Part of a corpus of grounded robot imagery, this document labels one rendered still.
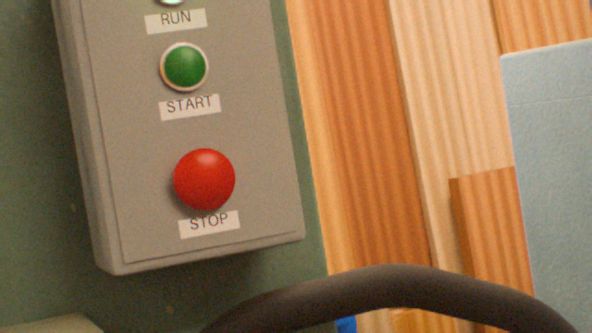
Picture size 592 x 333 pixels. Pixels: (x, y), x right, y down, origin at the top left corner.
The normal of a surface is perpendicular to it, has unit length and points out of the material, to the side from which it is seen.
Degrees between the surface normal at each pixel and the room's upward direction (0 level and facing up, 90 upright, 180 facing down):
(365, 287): 75
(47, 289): 90
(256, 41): 90
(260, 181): 90
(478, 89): 87
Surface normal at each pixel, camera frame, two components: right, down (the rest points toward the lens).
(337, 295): 0.29, -0.26
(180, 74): 0.28, 0.05
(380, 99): 0.43, -0.07
